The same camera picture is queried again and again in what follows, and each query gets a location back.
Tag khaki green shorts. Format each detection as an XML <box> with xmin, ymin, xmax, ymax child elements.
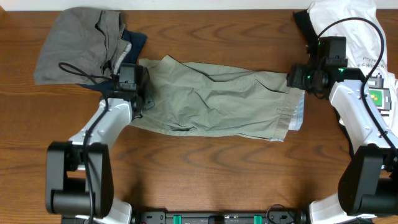
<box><xmin>131</xmin><ymin>55</ymin><xmax>304</xmax><ymax>141</ymax></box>

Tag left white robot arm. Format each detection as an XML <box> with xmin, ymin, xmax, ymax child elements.
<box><xmin>45</xmin><ymin>63</ymin><xmax>154</xmax><ymax>223</ymax></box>

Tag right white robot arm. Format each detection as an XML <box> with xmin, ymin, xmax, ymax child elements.
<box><xmin>287</xmin><ymin>64</ymin><xmax>397</xmax><ymax>223</ymax></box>

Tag black garment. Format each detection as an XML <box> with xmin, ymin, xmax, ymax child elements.
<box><xmin>293</xmin><ymin>10</ymin><xmax>354</xmax><ymax>157</ymax></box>

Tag folded navy garment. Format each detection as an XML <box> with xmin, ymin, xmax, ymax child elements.
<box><xmin>80</xmin><ymin>30</ymin><xmax>147</xmax><ymax>91</ymax></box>

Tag white printed t-shirt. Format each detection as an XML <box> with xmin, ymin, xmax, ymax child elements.
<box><xmin>307</xmin><ymin>0</ymin><xmax>397</xmax><ymax>134</ymax></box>

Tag folded grey garment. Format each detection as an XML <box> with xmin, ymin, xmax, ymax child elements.
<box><xmin>34</xmin><ymin>7</ymin><xmax>132</xmax><ymax>85</ymax></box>

